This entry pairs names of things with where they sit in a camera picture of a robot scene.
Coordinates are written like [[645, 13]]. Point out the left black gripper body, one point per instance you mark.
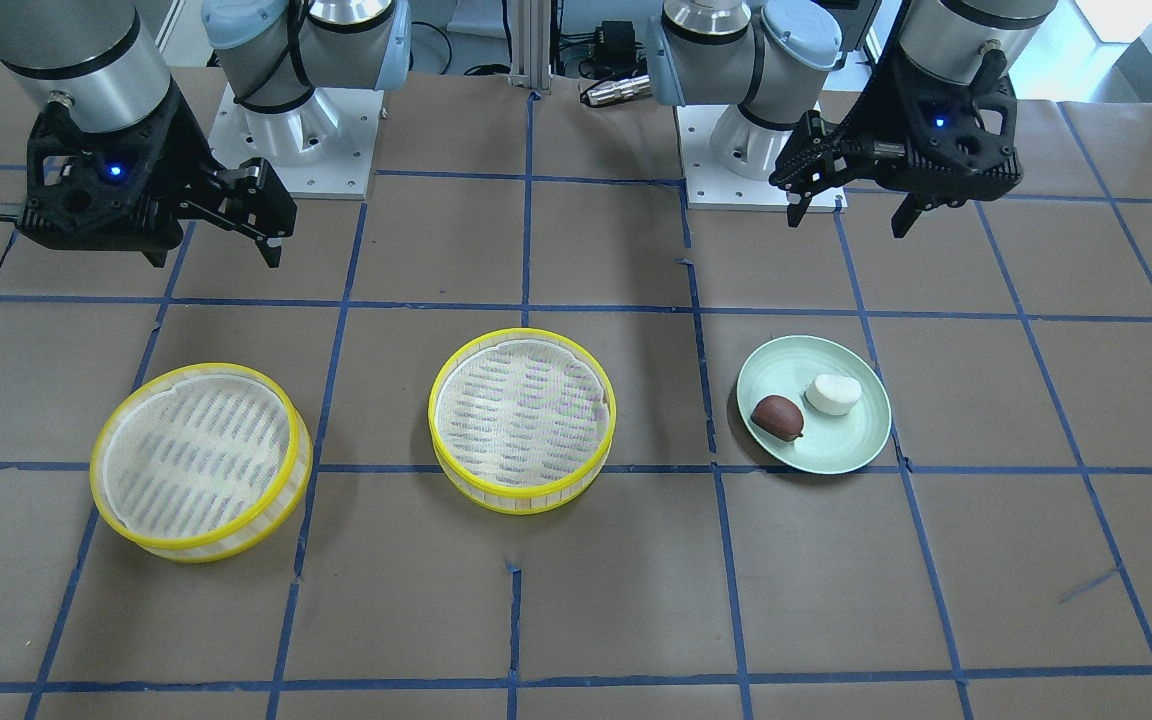
[[886, 118]]

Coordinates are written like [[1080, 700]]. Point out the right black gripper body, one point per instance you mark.
[[179, 143]]

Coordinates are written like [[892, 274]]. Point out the aluminium frame post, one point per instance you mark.
[[530, 35]]

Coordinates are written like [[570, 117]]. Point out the brown bun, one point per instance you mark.
[[779, 416]]

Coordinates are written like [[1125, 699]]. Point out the white bun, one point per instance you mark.
[[833, 394]]

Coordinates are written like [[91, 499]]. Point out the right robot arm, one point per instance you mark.
[[99, 55]]

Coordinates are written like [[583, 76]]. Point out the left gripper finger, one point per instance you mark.
[[910, 210], [820, 155]]

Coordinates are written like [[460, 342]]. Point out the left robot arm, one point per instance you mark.
[[772, 61]]

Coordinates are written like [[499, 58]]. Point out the light green plate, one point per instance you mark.
[[830, 444]]

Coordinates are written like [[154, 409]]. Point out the yellow steamer basket moved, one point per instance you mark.
[[201, 463]]

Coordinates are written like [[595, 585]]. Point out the black power adapter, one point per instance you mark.
[[614, 44]]

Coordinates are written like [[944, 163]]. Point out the yellow steamer basket centre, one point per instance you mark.
[[522, 420]]

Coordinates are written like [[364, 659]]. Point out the silver cylindrical connector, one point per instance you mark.
[[609, 92]]

